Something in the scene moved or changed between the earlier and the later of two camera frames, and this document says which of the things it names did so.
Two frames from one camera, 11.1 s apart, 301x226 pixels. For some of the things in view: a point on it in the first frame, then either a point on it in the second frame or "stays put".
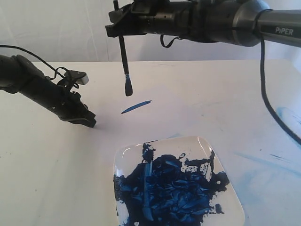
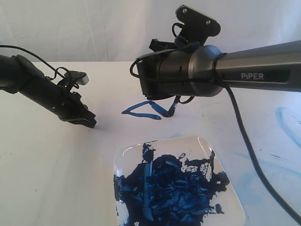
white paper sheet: [154, 111] stays put
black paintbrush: [128, 87] -> [171, 111]
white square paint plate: [173, 182] stays put
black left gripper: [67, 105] stays put
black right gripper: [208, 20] -> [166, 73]
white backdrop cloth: [75, 31] stays put
